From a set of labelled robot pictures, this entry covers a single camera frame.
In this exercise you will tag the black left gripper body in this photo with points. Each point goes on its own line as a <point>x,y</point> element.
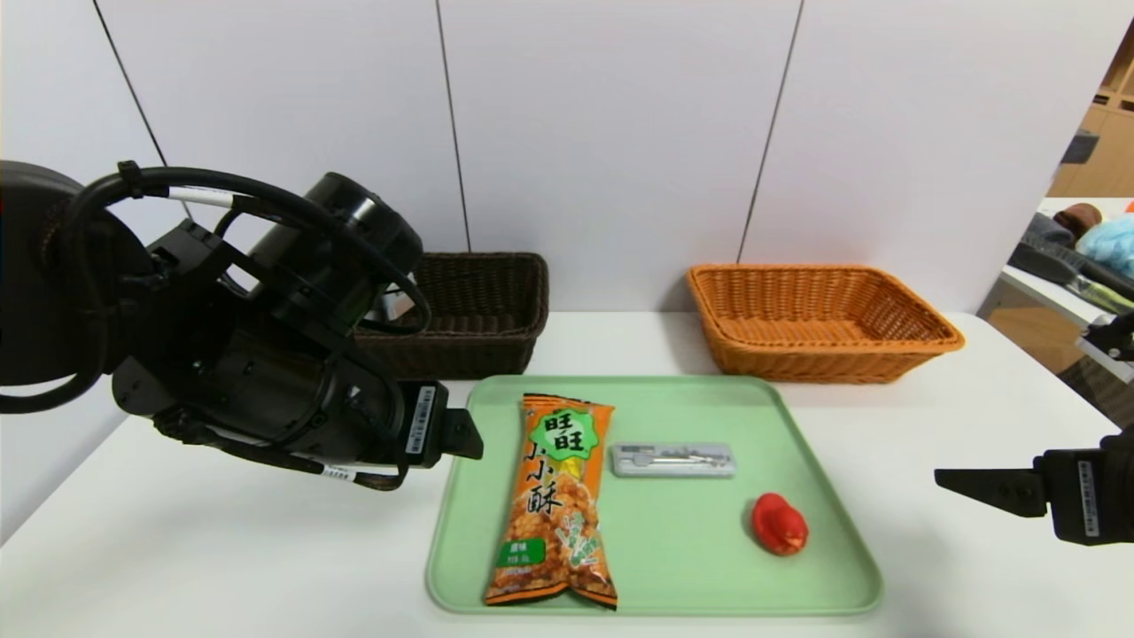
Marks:
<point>423,422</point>

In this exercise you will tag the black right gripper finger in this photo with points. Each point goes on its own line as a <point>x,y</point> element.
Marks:
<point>1001,489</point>

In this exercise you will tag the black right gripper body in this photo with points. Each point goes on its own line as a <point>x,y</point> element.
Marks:
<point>1088,496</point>

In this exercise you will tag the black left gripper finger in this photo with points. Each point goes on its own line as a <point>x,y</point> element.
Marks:
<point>465,436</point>

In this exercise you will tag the orange snack bag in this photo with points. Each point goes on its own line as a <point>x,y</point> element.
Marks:
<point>554,514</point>

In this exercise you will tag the grey clear plastic case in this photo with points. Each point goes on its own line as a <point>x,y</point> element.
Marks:
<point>673,460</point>

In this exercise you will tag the red toy duck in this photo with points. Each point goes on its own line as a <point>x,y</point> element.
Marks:
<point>780,525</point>

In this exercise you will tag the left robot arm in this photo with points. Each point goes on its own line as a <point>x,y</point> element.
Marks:
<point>44,283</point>

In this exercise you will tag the dark brown wicker basket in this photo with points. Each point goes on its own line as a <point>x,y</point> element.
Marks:
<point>478,341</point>

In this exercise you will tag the orange wicker basket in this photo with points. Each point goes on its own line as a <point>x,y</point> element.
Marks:
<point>797,359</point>

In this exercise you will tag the white side table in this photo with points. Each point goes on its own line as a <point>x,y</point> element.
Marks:
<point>1045,288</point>

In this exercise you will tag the black flat tray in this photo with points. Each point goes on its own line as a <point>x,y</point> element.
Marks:
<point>1045,260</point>

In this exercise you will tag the light green plastic tray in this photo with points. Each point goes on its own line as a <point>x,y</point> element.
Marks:
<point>682,549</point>

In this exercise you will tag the light blue fluffy item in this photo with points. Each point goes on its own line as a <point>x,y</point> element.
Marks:
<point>1112,244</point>

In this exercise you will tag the brown round item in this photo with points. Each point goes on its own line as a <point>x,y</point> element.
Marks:
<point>1075,218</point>

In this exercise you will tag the wooden cabinet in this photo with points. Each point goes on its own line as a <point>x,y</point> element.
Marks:
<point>1103,168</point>

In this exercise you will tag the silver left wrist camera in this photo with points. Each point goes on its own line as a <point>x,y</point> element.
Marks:
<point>396,307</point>

